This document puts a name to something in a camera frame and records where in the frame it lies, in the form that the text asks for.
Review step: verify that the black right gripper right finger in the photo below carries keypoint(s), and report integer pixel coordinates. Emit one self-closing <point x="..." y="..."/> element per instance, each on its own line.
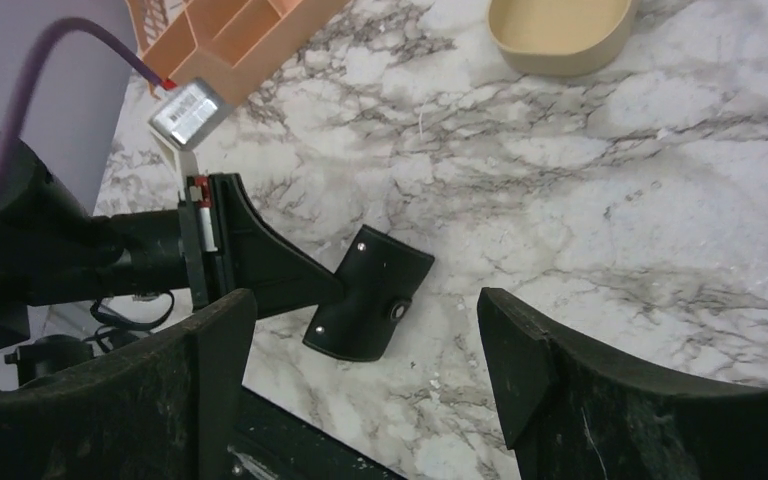
<point x="573" y="407"/>

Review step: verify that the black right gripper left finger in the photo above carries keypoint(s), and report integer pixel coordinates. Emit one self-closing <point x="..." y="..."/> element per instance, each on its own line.
<point x="159" y="408"/>

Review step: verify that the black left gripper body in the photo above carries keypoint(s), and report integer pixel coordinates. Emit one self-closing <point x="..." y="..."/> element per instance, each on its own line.
<point x="169" y="250"/>

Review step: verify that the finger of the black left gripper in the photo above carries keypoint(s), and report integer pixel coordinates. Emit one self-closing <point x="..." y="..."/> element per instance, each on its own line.
<point x="255" y="257"/>

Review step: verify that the beige oval card tray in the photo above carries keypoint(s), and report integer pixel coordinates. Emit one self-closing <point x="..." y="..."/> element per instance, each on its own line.
<point x="560" y="38"/>

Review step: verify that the black leather card holder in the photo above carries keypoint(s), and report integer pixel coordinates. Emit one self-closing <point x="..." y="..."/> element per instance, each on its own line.
<point x="380" y="275"/>

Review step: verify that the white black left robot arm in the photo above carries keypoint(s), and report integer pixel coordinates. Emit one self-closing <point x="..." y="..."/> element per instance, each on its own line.
<point x="53" y="252"/>

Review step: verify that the orange plastic desk organizer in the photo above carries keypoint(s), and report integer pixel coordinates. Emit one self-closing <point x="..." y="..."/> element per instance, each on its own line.
<point x="235" y="46"/>

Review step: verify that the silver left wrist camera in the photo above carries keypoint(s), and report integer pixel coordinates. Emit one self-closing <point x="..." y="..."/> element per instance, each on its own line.
<point x="189" y="114"/>

